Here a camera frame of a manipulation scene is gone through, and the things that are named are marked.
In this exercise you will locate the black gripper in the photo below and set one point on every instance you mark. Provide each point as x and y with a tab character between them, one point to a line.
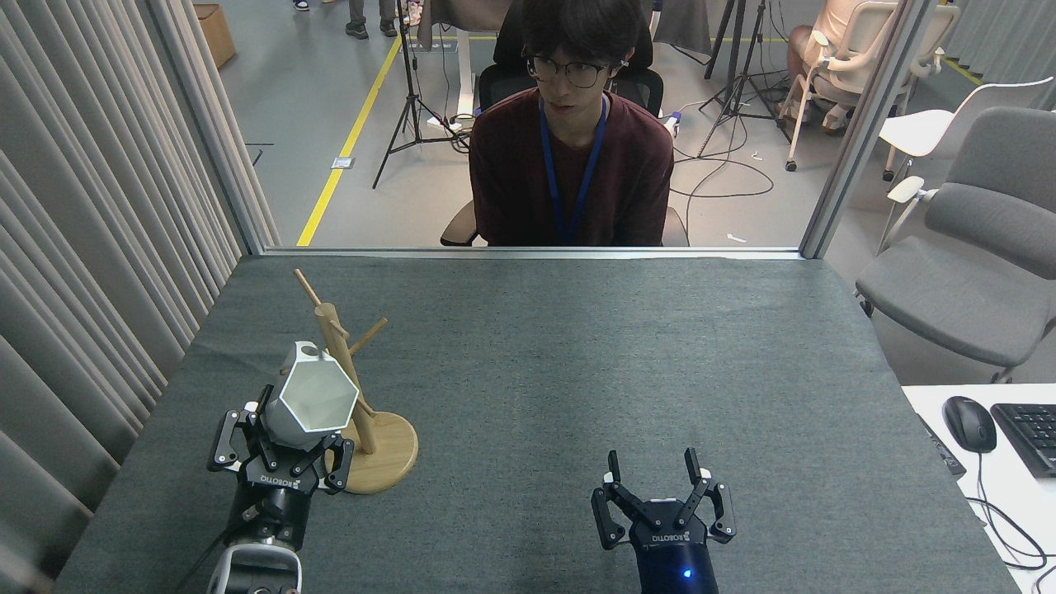
276	495
675	549

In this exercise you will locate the white hexagonal cup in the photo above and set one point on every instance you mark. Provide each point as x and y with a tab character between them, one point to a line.
318	396

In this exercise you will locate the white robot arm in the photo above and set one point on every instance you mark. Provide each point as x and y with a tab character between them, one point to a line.
257	571

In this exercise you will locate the wooden cup rack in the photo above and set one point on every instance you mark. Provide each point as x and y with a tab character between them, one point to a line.
388	454

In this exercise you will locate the grey felt table cover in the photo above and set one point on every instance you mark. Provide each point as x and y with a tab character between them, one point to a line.
536	371

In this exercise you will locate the pleated grey curtain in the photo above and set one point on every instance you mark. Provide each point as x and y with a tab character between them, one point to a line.
82	247
1006	41

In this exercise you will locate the black flat bar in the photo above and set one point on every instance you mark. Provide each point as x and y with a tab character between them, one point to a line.
940	445

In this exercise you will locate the black computer mouse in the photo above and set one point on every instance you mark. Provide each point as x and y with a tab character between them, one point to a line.
969	422

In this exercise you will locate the white desk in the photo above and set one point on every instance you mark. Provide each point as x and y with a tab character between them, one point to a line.
1006	511

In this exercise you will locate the black tripod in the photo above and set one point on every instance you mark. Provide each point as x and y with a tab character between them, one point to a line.
736	82
410	99

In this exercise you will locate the black keyboard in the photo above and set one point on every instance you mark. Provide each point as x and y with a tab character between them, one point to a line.
1031	437

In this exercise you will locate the grey upholstered chair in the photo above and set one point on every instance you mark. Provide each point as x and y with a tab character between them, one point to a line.
973	272

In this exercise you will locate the black office chair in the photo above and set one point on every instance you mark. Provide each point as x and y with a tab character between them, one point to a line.
643	82

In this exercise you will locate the cardboard box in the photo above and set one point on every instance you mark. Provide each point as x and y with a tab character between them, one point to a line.
216	33

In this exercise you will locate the white background table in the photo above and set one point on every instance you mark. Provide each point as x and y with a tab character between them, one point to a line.
464	58

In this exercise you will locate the black-rimmed glasses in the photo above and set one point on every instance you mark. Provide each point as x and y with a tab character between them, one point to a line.
577	73

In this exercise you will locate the standing background person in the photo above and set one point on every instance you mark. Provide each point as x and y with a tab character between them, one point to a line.
363	16

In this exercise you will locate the white plastic chair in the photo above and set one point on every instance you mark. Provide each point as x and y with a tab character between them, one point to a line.
924	128

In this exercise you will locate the seated background person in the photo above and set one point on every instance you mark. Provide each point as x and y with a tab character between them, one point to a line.
813	58

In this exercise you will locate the white wheeled office chair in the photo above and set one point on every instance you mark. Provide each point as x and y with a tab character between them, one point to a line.
874	41

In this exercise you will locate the silver table rail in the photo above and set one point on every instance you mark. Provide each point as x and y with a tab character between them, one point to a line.
371	252

